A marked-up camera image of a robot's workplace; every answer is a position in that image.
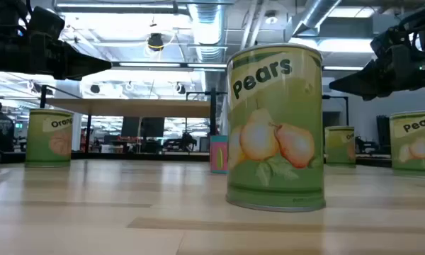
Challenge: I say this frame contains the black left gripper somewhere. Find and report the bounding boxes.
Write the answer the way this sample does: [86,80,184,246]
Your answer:
[0,33,113,81]

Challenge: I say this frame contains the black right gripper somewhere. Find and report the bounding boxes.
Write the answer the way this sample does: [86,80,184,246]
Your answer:
[328,33,425,102]

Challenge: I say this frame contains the green oranges can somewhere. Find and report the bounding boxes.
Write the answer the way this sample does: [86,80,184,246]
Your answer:
[324,125,357,167]
[24,108,74,169]

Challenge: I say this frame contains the green pears can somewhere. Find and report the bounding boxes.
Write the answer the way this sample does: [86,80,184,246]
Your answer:
[389,110,425,178]
[225,42,327,213]

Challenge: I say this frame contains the pink and teal can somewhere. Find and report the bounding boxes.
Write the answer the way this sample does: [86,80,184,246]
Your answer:
[209,135,229,174]

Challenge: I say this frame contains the wooden shelf board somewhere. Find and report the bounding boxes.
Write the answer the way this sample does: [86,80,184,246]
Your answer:
[45,98,212,118]

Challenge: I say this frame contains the long ceiling light strip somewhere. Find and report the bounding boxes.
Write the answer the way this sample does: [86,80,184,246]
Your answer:
[111,62,227,69]
[322,65,366,72]

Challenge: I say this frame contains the black background panels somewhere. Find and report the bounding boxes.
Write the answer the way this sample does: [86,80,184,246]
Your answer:
[376,115,391,146]

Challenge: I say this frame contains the black ceiling dome device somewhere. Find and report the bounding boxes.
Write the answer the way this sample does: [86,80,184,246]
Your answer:
[147,33,165,52]

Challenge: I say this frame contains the dark background monitor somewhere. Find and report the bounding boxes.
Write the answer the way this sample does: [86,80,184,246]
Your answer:
[120,116,141,138]
[140,116,166,138]

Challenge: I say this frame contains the person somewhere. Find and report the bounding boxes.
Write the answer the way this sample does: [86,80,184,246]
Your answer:
[0,101,16,153]

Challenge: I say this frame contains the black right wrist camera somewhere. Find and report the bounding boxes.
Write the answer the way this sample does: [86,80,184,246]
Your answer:
[370,30,400,58]

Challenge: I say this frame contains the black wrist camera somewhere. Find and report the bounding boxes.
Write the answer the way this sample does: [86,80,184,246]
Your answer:
[370,30,400,58]
[28,6,66,40]

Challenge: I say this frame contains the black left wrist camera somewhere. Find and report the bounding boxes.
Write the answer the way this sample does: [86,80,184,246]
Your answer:
[28,6,66,40]

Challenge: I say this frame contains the silver smooth ceiling duct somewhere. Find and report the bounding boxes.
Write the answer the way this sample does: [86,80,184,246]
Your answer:
[292,0,343,37]

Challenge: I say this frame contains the black table edge frame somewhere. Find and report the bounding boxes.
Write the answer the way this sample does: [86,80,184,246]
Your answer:
[0,151,392,168]

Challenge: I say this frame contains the silver ribbed ceiling duct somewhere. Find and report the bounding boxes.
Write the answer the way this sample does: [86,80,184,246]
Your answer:
[187,3,228,92]

